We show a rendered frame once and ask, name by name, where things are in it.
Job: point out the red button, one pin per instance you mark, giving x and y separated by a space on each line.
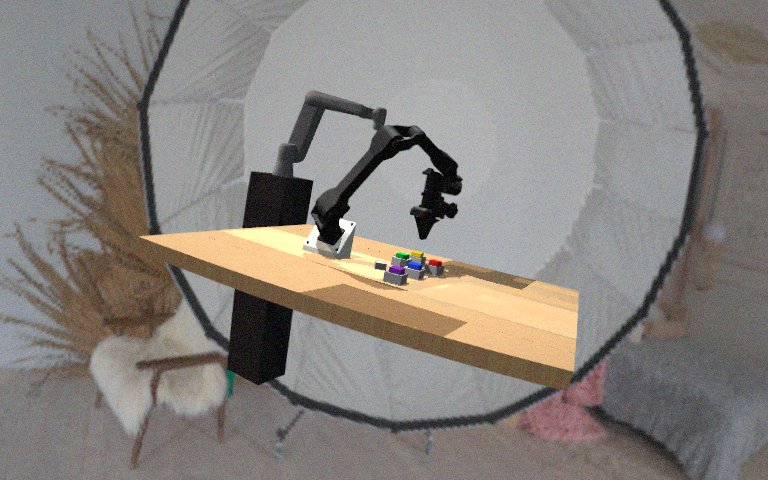
434 267

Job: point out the purple button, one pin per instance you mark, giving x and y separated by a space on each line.
395 275

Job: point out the yellow button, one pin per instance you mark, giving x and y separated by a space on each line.
417 257

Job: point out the green push-button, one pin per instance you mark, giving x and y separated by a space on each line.
401 260

